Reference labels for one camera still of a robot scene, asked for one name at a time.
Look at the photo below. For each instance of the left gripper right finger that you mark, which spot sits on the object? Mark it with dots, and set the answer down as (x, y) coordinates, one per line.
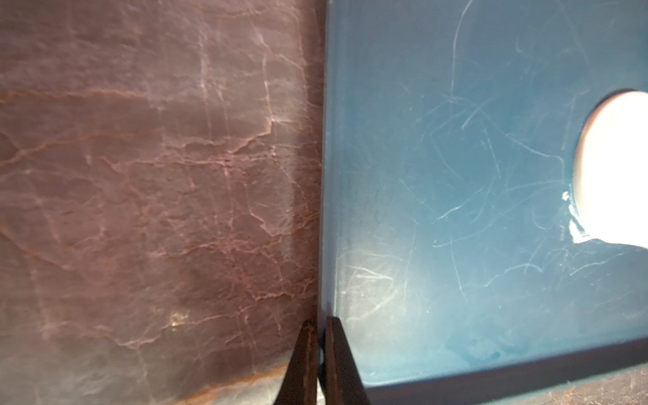
(342, 383)

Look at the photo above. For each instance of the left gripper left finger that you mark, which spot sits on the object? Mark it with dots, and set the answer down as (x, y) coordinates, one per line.
(299, 385)

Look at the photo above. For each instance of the teal tray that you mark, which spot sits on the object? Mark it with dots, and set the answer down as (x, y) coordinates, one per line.
(447, 246)

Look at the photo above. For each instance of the white dough piece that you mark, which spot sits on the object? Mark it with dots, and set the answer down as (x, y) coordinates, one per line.
(608, 198)

